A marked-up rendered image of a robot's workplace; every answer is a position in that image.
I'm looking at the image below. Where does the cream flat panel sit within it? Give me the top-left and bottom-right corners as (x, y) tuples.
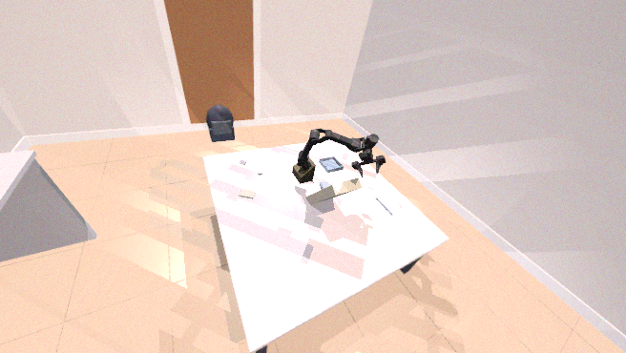
(306, 178), (362, 205)

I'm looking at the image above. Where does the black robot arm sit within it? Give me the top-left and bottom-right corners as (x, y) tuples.
(297, 128), (379, 170)

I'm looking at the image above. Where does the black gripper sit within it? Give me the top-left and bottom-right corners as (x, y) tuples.
(351, 154), (386, 177)

